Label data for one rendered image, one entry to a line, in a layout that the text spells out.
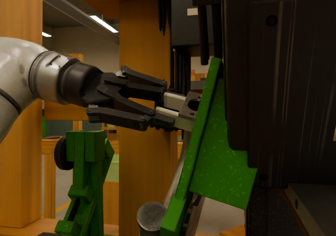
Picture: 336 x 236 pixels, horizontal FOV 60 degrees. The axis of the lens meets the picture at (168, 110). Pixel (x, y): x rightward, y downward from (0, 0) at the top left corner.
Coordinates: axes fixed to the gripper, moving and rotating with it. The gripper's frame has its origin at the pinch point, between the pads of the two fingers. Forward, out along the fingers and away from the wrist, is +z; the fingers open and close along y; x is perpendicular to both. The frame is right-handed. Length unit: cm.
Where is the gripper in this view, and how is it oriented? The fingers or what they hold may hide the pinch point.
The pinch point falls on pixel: (180, 112)
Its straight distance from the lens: 47.4
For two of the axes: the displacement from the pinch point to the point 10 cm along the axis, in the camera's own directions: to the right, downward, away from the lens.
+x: -0.1, 6.9, 7.2
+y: 3.5, -6.7, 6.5
